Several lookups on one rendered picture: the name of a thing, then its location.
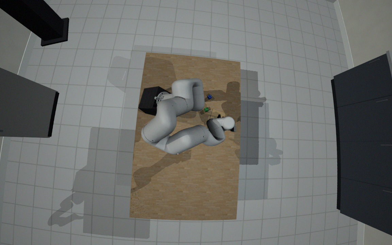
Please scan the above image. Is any tan square mat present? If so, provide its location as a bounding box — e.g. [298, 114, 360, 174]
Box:
[210, 109, 228, 119]

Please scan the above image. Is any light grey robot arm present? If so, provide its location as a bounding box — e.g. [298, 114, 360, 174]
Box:
[141, 78, 236, 154]

